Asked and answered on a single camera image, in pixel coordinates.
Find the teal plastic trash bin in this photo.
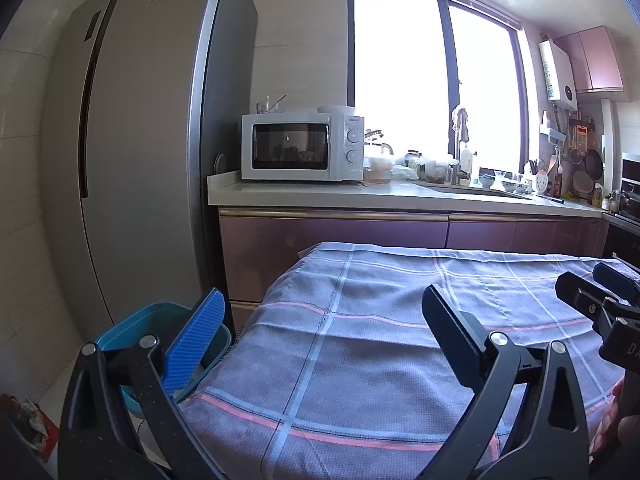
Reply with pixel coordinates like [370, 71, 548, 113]
[96, 302, 231, 403]

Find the purple kitchen cabinet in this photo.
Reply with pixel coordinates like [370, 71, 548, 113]
[206, 169, 612, 336]

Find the kitchen faucet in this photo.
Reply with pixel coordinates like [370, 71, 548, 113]
[449, 104, 471, 187]

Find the person's right hand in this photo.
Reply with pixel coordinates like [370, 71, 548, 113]
[589, 378, 639, 457]

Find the purple checked tablecloth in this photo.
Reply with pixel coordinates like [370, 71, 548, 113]
[180, 243, 623, 479]

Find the white dish soap bottle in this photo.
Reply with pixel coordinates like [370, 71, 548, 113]
[458, 142, 473, 186]

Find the white water heater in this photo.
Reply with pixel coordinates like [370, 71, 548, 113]
[538, 40, 578, 112]

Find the white microwave oven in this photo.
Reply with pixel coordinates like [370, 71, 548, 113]
[241, 110, 364, 182]

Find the grey refrigerator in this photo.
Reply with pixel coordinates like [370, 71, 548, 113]
[40, 0, 258, 338]

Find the pink wall cabinet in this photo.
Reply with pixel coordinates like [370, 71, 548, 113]
[553, 26, 624, 94]

